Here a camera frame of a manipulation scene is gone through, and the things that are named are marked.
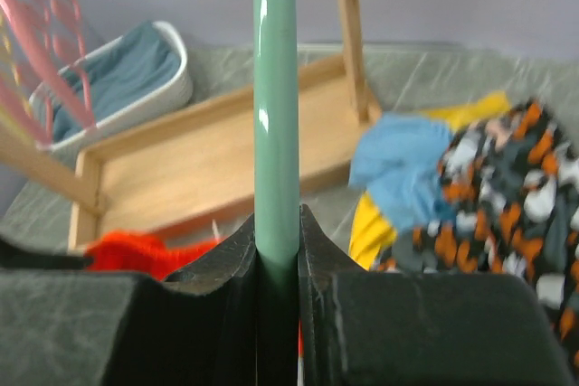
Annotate pink hanger right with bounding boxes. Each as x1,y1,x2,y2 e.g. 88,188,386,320
24,0,90,90

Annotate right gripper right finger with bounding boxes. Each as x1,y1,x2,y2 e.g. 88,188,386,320
298,204,366,385

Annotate blue-grey cloth in basket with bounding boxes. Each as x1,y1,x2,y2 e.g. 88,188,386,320
49,22,182,143

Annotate yellow garment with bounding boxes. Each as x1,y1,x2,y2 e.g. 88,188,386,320
348,90,511,269

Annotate white laundry basket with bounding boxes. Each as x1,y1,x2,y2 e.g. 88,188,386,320
27,19,195,155

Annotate pink hanger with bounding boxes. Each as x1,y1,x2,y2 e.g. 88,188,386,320
1,0,96,133
24,0,90,90

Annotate yellow hanger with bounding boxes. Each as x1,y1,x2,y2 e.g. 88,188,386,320
1,14,52,146

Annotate pink hanger left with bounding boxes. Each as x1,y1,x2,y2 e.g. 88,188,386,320
1,0,96,133

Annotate orange shorts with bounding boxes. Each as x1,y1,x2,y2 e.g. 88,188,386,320
83,231,223,281

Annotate wooden clothes rack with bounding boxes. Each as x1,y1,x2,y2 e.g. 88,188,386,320
1,0,381,251

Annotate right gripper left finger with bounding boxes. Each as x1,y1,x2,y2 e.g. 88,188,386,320
166,216,258,385

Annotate light blue garment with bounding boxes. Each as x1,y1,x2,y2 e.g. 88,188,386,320
348,114,456,232

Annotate camouflage patterned shorts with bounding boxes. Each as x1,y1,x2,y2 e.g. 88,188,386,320
372,99,578,370

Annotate green hanger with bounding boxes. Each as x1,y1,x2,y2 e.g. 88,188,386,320
253,0,299,385

